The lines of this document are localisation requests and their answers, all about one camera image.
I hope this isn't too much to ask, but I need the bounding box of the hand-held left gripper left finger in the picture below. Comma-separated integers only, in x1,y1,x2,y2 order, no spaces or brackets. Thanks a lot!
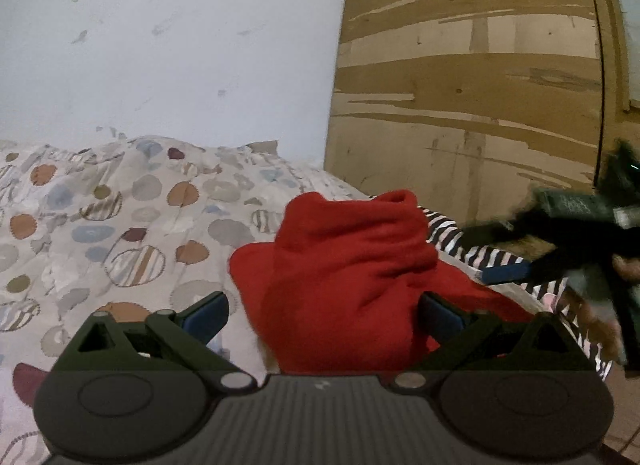
52,291,258,392

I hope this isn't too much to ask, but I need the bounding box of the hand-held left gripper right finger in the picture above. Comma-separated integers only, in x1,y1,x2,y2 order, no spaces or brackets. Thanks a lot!
392,291,600,392

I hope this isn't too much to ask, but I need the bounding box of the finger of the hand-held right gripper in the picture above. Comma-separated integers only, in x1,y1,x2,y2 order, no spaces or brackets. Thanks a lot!
477,259,568,287
459,221,533,252

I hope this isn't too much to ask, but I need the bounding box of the red shirt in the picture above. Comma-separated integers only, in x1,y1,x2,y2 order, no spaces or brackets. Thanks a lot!
229,189,540,377

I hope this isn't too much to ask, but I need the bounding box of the person's right hand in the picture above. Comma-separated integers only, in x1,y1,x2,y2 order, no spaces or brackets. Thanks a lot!
612,254,640,292

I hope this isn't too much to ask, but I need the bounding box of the zebra striped cloth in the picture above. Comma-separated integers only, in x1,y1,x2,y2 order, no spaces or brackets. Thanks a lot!
417,205,615,382

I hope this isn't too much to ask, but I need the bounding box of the dotted bed blanket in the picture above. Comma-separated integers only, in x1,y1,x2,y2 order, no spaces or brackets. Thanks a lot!
0,134,372,465

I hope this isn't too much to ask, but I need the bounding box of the wooden board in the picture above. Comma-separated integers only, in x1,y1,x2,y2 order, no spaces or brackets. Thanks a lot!
322,0,640,247

